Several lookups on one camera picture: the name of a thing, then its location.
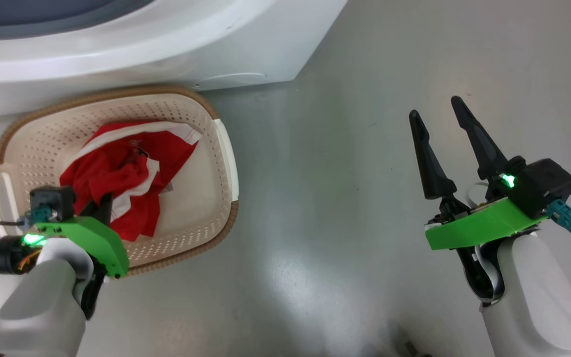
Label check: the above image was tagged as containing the red and white garment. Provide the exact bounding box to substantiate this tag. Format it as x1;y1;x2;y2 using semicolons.
60;120;203;242

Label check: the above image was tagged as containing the teal left camera connector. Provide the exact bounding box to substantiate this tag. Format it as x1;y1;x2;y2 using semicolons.
22;207;51;225

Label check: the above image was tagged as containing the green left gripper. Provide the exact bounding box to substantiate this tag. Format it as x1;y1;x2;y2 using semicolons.
0;193;130;320

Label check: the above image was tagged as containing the cream perforated laundry basket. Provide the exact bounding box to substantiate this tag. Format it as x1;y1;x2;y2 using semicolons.
0;85;240;277

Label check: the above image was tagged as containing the white front-load washing machine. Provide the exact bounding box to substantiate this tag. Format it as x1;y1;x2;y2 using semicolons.
0;0;348;119

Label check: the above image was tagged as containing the grey rubber door gasket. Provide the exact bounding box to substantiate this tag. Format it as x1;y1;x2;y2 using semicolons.
0;0;155;40

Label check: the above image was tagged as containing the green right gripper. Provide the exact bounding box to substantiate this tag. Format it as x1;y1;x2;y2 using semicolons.
409;96;549;304

